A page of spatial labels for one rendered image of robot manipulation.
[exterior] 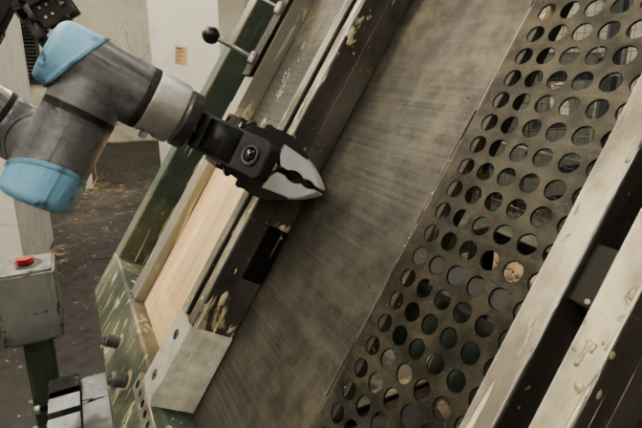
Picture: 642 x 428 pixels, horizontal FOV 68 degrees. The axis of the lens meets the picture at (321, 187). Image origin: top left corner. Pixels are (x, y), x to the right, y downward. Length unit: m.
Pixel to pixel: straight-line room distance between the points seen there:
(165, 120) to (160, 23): 3.96
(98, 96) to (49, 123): 0.05
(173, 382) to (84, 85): 0.43
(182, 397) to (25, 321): 0.61
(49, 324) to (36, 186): 0.78
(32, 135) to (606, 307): 0.51
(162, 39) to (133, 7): 4.46
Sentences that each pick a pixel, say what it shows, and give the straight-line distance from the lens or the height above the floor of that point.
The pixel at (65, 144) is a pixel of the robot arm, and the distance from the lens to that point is 0.55.
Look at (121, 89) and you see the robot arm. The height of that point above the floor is 1.36.
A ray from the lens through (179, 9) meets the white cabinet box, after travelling 4.54.
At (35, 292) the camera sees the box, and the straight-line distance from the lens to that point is 1.28.
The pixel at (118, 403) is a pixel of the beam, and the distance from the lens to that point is 0.95.
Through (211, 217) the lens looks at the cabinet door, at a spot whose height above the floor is 1.09.
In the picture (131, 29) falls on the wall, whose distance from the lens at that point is 8.92.
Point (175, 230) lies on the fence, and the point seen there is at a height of 1.04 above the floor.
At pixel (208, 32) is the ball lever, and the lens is 1.08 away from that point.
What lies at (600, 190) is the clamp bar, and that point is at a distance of 0.35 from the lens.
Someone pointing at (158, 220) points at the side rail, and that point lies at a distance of 1.30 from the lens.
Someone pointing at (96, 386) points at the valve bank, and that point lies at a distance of 1.16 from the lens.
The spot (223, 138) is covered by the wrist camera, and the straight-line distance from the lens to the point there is 0.56.
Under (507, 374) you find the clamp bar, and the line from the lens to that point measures 0.34.
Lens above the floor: 1.39
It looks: 15 degrees down
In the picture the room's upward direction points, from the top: straight up
